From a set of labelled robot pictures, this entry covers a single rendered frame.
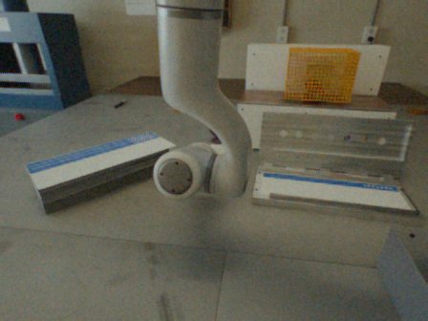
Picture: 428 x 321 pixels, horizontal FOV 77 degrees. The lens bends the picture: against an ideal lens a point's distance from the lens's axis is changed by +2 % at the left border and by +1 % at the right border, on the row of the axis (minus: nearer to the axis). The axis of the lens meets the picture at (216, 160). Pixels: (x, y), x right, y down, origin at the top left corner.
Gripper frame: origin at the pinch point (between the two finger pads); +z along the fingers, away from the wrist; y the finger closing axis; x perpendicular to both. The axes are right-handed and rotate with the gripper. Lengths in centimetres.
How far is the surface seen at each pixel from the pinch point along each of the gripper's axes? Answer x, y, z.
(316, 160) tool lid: -2.3, 29.8, 18.3
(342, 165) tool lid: -3.3, 37.8, 18.4
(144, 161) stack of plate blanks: -7.0, -25.3, 8.2
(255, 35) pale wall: 77, -8, 177
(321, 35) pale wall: 79, 47, 180
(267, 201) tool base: -13.0, 15.4, 2.3
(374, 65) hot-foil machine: 33, 52, 50
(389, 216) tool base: -12.8, 46.7, 2.0
